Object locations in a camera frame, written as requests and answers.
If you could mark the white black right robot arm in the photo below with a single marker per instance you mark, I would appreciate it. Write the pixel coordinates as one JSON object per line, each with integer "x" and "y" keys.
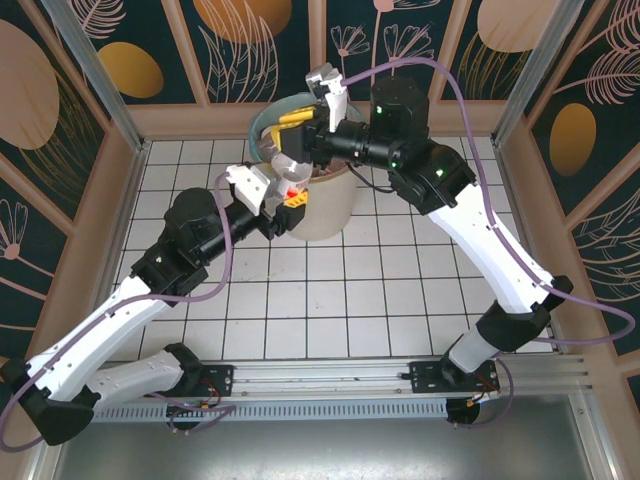
{"x": 490, "y": 250}

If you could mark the blue plastic bin liner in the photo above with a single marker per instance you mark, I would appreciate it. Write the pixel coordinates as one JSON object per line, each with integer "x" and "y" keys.
{"x": 257, "y": 125}

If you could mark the cream plastic waste bin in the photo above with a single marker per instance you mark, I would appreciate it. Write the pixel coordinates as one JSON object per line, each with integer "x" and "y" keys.
{"x": 325, "y": 210}

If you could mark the aluminium corner post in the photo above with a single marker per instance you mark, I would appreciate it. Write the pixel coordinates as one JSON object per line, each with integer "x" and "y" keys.
{"x": 95, "y": 75}
{"x": 535, "y": 70}

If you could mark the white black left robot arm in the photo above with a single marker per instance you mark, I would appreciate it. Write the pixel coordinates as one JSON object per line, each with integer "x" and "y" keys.
{"x": 100, "y": 330}

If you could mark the aluminium side rail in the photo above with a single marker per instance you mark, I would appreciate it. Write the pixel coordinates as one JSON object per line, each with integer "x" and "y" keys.
{"x": 507, "y": 175}

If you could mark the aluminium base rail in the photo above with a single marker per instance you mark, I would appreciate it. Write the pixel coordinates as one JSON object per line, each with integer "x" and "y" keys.
{"x": 320, "y": 377}

